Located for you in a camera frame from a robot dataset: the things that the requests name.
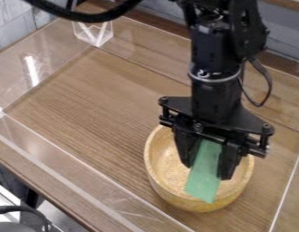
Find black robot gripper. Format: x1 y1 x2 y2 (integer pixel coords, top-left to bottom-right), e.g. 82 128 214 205
158 67 274 180

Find green rectangular block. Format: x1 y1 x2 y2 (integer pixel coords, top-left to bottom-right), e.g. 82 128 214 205
185 140 221 204

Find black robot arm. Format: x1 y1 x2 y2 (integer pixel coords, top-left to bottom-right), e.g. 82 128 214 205
158 0 274 180

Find brown wooden bowl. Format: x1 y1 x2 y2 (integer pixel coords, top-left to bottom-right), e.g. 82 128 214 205
144 125 253 212

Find black metal bracket with bolt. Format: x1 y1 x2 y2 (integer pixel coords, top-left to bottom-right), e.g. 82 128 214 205
19 211 66 232

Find black cable bottom left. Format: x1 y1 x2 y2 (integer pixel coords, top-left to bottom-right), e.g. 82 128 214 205
0 205 53 232

